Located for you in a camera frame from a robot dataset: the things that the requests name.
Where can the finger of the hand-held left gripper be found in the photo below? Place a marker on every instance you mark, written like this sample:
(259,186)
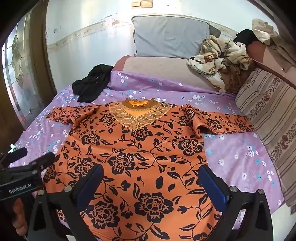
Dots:
(16,154)
(39,161)

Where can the small wall switch plate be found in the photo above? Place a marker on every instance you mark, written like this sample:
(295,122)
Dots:
(136,4)

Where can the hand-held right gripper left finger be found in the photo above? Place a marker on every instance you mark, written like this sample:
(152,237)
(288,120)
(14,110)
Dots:
(90,185)

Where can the dark garment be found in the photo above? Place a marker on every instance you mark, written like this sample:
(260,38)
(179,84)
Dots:
(244,37)

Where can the patterned glass door panel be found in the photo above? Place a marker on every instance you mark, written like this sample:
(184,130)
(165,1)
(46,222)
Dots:
(19,69)

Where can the cream floral cloth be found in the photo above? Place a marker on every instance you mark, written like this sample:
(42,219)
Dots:
(215,60)

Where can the orange black floral shirt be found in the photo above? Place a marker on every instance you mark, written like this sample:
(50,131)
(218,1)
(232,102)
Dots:
(143,148)

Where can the pale green clip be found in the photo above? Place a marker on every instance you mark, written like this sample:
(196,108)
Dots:
(12,148)

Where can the striped beige cushion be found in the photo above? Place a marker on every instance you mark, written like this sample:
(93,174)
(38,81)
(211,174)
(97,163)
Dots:
(272,111)

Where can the wooden door frame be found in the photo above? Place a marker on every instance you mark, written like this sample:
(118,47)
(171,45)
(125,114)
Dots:
(40,46)

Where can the person's left hand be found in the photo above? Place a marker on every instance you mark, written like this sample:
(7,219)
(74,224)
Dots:
(19,216)

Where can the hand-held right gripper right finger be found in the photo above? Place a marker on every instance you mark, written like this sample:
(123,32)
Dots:
(213,188)

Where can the beige crumpled cloth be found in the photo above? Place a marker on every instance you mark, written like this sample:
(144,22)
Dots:
(268,32)

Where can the grey pillow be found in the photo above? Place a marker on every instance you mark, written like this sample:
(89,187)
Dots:
(171,37)

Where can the brown headboard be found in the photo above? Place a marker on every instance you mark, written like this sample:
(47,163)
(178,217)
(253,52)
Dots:
(266,60)

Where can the purple floral bedsheet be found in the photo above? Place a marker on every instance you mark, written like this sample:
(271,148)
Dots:
(231,150)

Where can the black cloth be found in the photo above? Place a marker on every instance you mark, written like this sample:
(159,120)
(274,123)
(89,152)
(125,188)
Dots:
(92,81)

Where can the large wall switch plate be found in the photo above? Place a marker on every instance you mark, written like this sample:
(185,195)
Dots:
(146,3)

